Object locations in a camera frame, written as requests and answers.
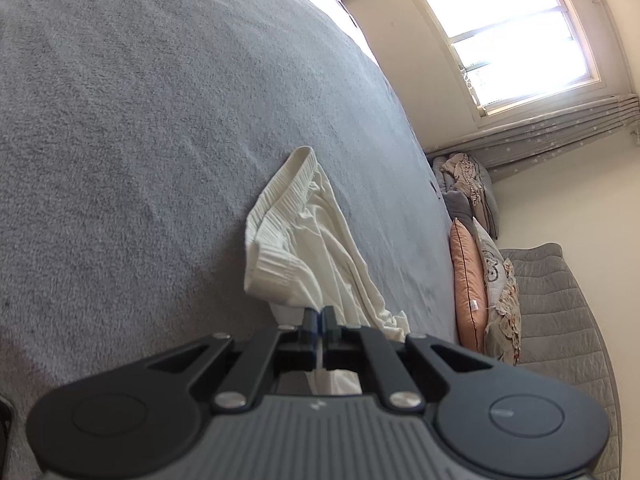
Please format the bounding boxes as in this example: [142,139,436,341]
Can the orange pillow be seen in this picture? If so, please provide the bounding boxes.
[449,217,490,356]

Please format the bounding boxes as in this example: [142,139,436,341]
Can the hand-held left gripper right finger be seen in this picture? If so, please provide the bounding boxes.
[323,306,492,412]

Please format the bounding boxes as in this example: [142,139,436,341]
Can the white ribbed-waist pants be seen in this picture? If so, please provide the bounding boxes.
[244,146,412,396]

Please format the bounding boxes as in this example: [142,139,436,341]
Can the window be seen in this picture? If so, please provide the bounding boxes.
[395,0,609,122]

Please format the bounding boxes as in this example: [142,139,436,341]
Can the grey star-print curtain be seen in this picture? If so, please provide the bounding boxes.
[425,94,640,181]

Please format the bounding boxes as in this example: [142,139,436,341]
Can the floral ruffled pillow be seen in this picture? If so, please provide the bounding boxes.
[484,257,524,367]

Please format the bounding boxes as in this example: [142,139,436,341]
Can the small grey cushion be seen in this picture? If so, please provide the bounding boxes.
[442,190,476,227]

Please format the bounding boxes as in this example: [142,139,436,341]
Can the beige ruffled cloth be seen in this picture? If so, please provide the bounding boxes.
[440,152,493,221]

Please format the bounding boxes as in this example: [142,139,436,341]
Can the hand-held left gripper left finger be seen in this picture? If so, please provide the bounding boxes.
[144,308,320,412]

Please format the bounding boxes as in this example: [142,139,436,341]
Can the grey quilted bed cover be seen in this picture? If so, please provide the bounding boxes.
[500,242,622,480]

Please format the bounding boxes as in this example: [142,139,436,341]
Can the folded grey quilt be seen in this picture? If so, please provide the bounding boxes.
[431,152,501,241]

